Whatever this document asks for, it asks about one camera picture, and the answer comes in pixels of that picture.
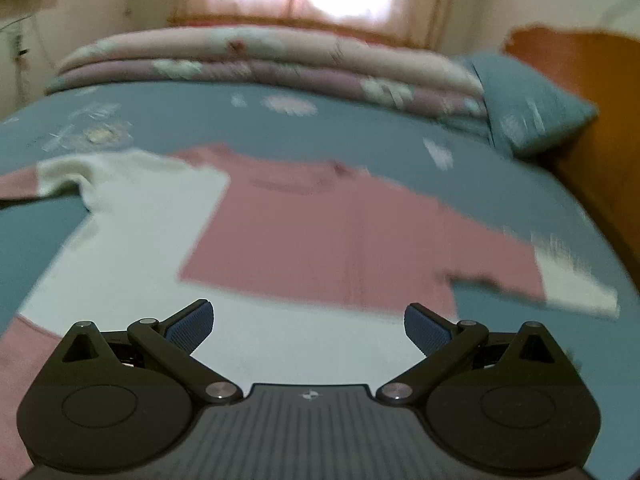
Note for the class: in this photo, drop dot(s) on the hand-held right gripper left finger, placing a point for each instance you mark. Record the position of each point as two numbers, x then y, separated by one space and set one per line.
192 327

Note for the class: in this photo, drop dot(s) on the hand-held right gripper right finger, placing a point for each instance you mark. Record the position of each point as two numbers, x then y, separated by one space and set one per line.
425 330

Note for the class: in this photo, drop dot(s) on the pink and white sweater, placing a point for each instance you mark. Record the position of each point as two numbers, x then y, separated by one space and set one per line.
325 230

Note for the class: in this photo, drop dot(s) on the blue pillow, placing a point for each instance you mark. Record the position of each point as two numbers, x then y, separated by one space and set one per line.
535 105

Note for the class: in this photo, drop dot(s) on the wooden headboard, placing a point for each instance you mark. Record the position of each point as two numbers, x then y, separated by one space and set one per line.
610 160

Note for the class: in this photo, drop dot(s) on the folded floral quilt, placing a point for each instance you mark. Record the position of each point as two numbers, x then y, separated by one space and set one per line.
250 55

